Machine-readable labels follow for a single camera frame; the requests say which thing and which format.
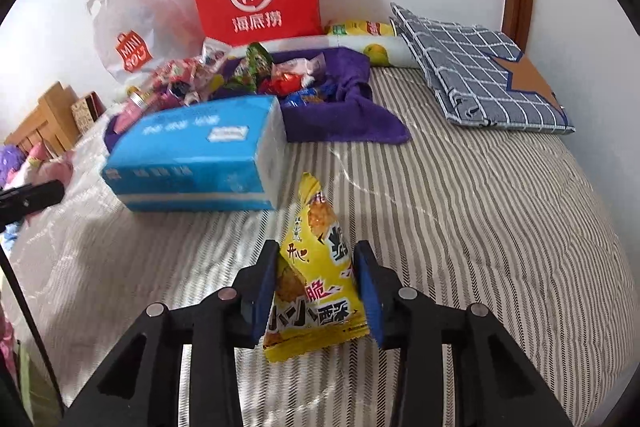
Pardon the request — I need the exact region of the pink strawberry snack bag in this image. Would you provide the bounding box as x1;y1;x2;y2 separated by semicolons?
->
113;58;219;135

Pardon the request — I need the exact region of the yellow triangular snack packet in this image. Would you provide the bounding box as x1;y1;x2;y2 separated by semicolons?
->
262;172;369;363

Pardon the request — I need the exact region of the long pink white snack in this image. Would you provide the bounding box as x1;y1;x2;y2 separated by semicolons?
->
201;38;232;66

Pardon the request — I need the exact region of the green snack packet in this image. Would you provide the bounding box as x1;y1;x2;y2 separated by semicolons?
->
224;42;273;93

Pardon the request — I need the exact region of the red snack packet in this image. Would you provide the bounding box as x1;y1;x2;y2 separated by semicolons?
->
257;72;316;98

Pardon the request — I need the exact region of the blue cookie packet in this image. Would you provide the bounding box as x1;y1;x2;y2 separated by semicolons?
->
281;88;332;107

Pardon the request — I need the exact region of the pale pink pastry packet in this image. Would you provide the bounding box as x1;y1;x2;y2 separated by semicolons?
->
271;53;326;79

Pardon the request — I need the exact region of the pink yellow potato-stick bag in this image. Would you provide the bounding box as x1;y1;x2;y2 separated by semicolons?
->
207;74;243;101

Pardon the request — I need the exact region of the colourful pillow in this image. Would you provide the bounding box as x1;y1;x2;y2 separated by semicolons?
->
3;142;75;190

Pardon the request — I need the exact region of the wooden headboard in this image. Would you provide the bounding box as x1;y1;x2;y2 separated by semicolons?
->
3;82;80;157

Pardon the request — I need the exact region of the striped mattress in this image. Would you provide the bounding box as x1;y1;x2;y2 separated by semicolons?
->
10;68;639;426

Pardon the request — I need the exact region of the white Miniso plastic bag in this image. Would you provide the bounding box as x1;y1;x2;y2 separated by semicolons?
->
86;0;204;86

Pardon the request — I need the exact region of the blue tissue pack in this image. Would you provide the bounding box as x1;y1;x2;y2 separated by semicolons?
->
101;95;286;211

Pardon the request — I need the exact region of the grey checked folded cloth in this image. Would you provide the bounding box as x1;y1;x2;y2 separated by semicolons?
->
390;3;575;134

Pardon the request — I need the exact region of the purple towel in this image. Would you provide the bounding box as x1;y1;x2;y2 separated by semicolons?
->
103;46;412;153

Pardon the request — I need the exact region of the rolled fruit-print mat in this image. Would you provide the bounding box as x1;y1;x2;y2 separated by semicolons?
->
114;33;421;101

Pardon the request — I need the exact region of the yellow Lay's chip bag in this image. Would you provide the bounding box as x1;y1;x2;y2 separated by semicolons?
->
324;20;396;37

